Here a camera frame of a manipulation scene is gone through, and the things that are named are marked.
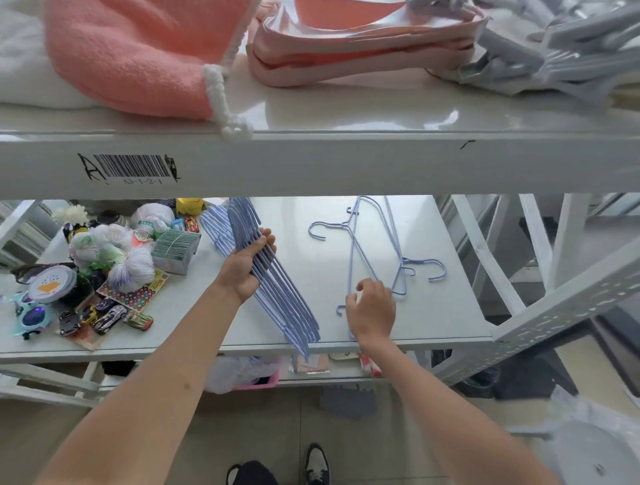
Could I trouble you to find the person's left hand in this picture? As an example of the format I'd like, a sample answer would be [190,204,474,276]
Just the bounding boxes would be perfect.
[213,227,277,306]

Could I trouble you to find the person's right hand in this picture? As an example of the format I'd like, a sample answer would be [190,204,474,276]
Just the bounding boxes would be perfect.
[345,278,397,350]

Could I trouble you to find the gathered bunch of blue hangers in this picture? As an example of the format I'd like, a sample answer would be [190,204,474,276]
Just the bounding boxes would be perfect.
[199,197,322,360]

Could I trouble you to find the pile of lilac hangers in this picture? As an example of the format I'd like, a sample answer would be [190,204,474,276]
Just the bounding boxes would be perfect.
[307,195,449,346]

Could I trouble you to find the person's left forearm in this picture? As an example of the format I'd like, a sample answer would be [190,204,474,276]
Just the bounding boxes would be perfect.
[35,284,246,485]

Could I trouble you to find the person's right forearm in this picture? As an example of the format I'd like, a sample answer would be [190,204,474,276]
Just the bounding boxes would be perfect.
[357,334,561,485]

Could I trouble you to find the person's right shoe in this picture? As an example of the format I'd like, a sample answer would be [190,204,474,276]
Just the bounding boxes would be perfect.
[303,443,332,485]

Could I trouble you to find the person's black trousers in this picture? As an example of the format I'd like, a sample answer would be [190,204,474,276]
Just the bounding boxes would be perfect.
[227,459,281,485]

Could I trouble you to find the white table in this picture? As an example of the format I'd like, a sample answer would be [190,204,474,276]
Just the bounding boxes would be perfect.
[0,195,496,364]

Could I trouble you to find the peach packet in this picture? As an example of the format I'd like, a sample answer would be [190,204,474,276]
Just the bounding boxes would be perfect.
[292,353,331,376]

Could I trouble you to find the dark grey floor mat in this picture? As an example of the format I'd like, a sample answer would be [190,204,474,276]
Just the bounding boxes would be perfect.
[319,384,377,420]

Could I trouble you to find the green cap bottle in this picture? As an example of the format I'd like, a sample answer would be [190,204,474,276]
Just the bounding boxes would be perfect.
[133,219,169,243]

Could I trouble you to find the white plastic bag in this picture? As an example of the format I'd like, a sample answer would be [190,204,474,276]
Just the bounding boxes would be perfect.
[131,202,176,231]

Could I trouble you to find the colourful dotted sticker sheet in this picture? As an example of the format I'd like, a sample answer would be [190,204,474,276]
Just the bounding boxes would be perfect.
[95,269,170,314]

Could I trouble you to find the white mesh bag purple contents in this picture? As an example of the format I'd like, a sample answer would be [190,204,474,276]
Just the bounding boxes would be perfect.
[107,247,156,293]

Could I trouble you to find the pink basket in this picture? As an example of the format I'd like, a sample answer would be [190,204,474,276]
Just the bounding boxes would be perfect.
[235,369,281,390]

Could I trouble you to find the red green toy car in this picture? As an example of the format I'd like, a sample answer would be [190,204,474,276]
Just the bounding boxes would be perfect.
[123,310,155,332]

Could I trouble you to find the black mesh bin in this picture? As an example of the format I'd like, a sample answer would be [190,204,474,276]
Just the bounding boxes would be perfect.
[457,367,501,400]

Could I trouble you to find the silver black toy car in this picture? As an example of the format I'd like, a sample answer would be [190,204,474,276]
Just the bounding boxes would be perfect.
[91,304,129,336]

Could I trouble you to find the white mesh bag green contents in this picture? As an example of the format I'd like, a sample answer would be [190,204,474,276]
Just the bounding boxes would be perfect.
[69,223,133,270]

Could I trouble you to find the white metal shelf board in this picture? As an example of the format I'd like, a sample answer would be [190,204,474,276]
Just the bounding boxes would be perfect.
[0,52,640,201]

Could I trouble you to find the barcode sticker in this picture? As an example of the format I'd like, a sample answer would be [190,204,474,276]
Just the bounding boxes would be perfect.
[77,152,182,186]

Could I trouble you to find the white artificial flower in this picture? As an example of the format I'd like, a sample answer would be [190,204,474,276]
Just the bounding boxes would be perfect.
[52,203,90,226]

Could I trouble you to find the round tin white lid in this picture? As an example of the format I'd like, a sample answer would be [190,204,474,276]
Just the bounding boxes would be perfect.
[27,265,93,306]

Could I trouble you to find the teal toy sunglasses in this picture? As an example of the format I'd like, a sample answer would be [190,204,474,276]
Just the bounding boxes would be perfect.
[11,292,53,340]

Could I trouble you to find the black sunglasses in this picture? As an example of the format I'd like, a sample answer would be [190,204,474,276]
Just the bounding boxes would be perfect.
[9,262,79,284]

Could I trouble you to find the pink fluffy towel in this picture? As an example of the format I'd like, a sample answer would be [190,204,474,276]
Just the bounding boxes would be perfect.
[42,0,263,141]

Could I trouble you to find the white plastic stool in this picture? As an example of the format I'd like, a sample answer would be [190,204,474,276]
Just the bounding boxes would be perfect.
[542,417,640,485]

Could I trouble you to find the white fluffy towel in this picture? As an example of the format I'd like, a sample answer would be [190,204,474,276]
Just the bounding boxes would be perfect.
[0,9,101,111]

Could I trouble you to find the pile of grey plastic clips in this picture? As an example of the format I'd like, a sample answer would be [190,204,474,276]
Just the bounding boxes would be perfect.
[427,0,640,103]

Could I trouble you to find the white metal rack frame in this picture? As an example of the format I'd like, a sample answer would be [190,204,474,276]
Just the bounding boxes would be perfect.
[0,199,106,408]
[435,192,640,388]

